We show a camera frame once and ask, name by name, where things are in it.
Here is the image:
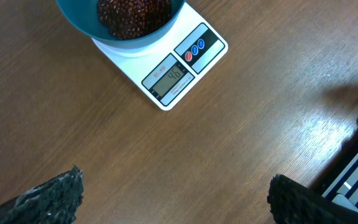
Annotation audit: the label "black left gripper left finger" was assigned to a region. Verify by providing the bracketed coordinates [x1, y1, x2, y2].
[0, 166, 84, 224]

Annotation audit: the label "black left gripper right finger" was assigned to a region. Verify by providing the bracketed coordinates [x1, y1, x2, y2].
[267, 174, 358, 224]

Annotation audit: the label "white digital kitchen scale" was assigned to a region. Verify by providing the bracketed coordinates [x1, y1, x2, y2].
[94, 4, 228, 111]

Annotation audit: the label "blue plastic bowl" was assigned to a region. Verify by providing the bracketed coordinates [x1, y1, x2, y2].
[57, 0, 186, 49]

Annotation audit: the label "red beans in bowl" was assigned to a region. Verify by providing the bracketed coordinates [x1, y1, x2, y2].
[97, 0, 171, 40]

